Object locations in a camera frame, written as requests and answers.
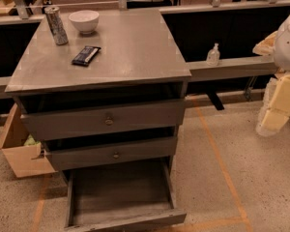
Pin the grey wooden drawer cabinet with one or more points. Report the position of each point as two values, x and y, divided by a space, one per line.
138 62

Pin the grey open bottom drawer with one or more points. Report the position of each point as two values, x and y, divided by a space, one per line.
134 196

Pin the dark blue rxbar wrapper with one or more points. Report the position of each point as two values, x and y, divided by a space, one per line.
85 56

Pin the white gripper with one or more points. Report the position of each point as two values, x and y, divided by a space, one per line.
288 45

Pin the clear sanitizer bottle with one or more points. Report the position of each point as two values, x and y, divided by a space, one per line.
213 56

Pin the silver patterned can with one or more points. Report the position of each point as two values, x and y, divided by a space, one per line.
56 25

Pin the white ceramic bowl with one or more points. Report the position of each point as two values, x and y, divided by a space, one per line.
85 21

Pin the grey metal railing beam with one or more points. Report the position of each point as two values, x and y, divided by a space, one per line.
200 71

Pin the grey top drawer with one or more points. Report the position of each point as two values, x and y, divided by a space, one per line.
104 119

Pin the brown cardboard box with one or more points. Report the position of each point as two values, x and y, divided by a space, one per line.
24 160

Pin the grey middle drawer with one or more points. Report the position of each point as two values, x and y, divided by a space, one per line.
112 153

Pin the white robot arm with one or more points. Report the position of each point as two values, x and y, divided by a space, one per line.
281 52

